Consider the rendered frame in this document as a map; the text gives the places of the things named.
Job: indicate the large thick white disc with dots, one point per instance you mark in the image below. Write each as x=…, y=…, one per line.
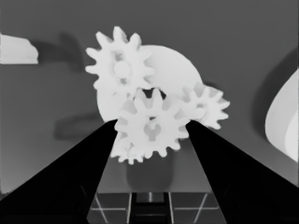
x=280, y=124

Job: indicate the white toothed gear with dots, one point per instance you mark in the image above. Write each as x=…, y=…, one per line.
x=105, y=73
x=129, y=155
x=168, y=124
x=212, y=109

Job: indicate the dark robot body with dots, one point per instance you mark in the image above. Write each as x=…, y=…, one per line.
x=149, y=208

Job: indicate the white round carrier with pins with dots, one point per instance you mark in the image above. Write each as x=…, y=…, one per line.
x=174, y=68

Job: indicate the small thin white T-shaped piece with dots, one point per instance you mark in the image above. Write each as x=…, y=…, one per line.
x=17, y=51

